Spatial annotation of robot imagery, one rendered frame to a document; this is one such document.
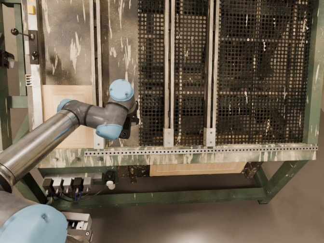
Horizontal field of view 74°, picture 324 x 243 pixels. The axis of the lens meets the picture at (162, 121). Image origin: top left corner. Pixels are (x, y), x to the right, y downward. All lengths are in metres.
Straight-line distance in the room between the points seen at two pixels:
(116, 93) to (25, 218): 0.41
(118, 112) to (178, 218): 1.66
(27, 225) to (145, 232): 1.77
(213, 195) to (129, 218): 0.80
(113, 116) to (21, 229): 0.39
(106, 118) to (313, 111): 1.53
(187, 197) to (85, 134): 1.12
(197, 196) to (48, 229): 1.78
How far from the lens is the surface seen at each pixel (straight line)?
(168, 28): 1.47
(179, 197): 2.10
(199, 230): 2.22
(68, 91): 1.50
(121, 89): 0.70
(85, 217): 1.17
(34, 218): 0.44
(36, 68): 1.55
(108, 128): 0.68
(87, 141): 1.51
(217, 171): 2.19
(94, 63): 1.43
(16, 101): 1.68
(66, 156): 1.53
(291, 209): 2.68
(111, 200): 2.08
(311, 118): 1.88
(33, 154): 0.61
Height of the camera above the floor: 2.05
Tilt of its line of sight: 45 degrees down
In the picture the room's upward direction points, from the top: 6 degrees clockwise
